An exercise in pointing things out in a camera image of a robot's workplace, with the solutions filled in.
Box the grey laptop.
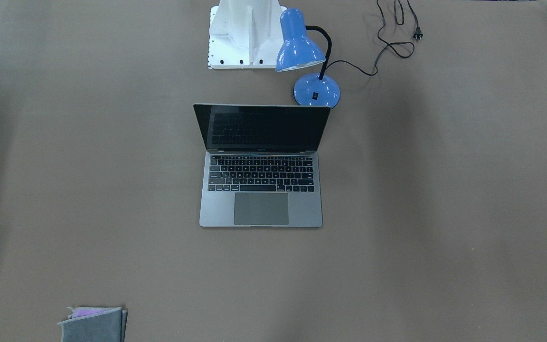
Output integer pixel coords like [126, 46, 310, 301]
[193, 103, 331, 228]

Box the blue desk lamp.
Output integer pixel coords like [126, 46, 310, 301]
[275, 7, 340, 108]

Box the folded grey cloth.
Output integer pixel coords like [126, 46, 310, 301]
[58, 307, 127, 342]

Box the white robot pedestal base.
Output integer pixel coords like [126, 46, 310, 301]
[207, 0, 287, 69]

